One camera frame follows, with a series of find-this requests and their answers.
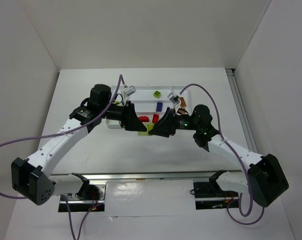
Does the aluminium rail front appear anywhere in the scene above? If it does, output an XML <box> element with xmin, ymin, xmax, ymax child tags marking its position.
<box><xmin>50</xmin><ymin>170</ymin><xmax>241</xmax><ymax>183</ymax></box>

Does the white divided sorting tray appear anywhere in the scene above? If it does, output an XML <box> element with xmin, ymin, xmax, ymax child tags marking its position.
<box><xmin>116</xmin><ymin>86</ymin><xmax>192</xmax><ymax>123</ymax></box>

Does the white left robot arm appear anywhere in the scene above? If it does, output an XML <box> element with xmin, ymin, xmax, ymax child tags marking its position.
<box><xmin>11</xmin><ymin>84</ymin><xmax>147</xmax><ymax>206</ymax></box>

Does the dark green square lego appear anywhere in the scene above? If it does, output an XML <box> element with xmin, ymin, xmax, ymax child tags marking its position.
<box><xmin>153</xmin><ymin>90</ymin><xmax>161</xmax><ymax>99</ymax></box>

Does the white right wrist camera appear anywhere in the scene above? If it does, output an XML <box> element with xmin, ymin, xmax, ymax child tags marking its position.
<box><xmin>167</xmin><ymin>92</ymin><xmax>181</xmax><ymax>111</ymax></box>

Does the orange lego brick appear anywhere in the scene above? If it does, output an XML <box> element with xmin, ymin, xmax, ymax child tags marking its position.
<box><xmin>179</xmin><ymin>97</ymin><xmax>187</xmax><ymax>108</ymax></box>

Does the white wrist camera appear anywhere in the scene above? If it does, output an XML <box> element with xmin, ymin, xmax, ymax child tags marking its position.
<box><xmin>167</xmin><ymin>92</ymin><xmax>181</xmax><ymax>111</ymax></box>
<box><xmin>122</xmin><ymin>86</ymin><xmax>136</xmax><ymax>98</ymax></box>

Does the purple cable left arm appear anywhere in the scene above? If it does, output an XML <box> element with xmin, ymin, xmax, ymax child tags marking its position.
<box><xmin>0</xmin><ymin>74</ymin><xmax>125</xmax><ymax>240</ymax></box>

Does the red curved lego piece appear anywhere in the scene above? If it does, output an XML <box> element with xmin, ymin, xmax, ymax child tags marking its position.
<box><xmin>138</xmin><ymin>116</ymin><xmax>150</xmax><ymax>123</ymax></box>

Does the aluminium rail right side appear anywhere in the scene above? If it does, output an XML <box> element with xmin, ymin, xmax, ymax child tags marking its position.
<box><xmin>225</xmin><ymin>68</ymin><xmax>258</xmax><ymax>153</ymax></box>

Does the pale and lime green lego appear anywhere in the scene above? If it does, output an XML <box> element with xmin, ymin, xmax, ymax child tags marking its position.
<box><xmin>138</xmin><ymin>122</ymin><xmax>154</xmax><ymax>136</ymax></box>

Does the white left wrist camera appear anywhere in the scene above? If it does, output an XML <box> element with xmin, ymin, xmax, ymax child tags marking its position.
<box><xmin>122</xmin><ymin>86</ymin><xmax>136</xmax><ymax>98</ymax></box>

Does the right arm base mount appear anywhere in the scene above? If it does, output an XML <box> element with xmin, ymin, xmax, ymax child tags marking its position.
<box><xmin>190</xmin><ymin>170</ymin><xmax>239</xmax><ymax>210</ymax></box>

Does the purple lego plate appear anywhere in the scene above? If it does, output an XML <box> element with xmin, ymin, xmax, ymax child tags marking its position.
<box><xmin>156</xmin><ymin>102</ymin><xmax>163</xmax><ymax>112</ymax></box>

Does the red lego brick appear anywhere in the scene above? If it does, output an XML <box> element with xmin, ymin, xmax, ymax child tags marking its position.
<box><xmin>152</xmin><ymin>114</ymin><xmax>159</xmax><ymax>124</ymax></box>

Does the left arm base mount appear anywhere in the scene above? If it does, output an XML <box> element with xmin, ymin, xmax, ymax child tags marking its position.
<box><xmin>49</xmin><ymin>173</ymin><xmax>106</xmax><ymax>213</ymax></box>

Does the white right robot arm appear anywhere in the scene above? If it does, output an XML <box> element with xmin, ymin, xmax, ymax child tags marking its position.
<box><xmin>150</xmin><ymin>104</ymin><xmax>289</xmax><ymax>208</ymax></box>

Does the aluminium rail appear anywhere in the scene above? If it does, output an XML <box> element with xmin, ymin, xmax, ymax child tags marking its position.
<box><xmin>225</xmin><ymin>68</ymin><xmax>258</xmax><ymax>153</ymax></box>
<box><xmin>50</xmin><ymin>170</ymin><xmax>241</xmax><ymax>183</ymax></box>

